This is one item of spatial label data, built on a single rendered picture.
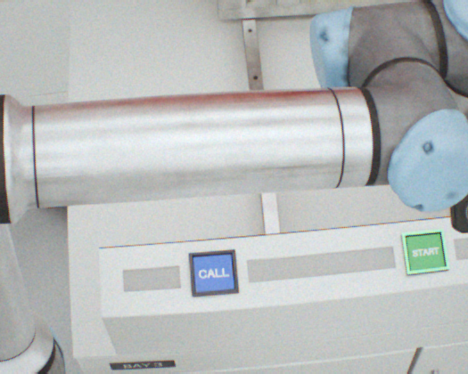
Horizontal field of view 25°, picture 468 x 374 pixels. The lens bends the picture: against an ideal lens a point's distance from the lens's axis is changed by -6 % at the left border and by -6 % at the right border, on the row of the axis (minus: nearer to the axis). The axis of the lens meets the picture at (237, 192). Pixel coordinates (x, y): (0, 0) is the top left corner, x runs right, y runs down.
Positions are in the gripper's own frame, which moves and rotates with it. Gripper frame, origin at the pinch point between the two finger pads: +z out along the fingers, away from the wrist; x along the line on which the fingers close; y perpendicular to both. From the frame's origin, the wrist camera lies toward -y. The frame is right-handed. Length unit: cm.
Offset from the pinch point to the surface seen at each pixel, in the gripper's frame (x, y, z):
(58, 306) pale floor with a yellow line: 62, 38, 111
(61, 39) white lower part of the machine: 50, 59, 42
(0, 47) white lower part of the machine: 61, 59, 42
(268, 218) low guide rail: 18.4, 13.0, 25.7
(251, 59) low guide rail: 18, 39, 26
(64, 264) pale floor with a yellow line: 60, 48, 111
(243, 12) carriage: 19, 46, 24
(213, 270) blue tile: 26.0, 1.1, 14.3
